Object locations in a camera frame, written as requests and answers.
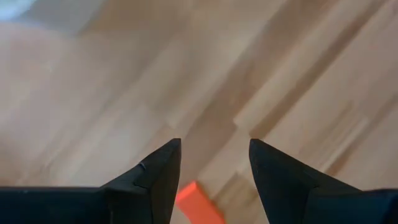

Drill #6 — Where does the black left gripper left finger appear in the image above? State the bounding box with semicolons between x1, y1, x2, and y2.
100;138;183;224

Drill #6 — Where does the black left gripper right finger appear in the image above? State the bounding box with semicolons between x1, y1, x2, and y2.
248;138;365;224

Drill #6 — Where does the long red wooden block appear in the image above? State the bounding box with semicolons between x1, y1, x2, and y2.
175;180;227;224

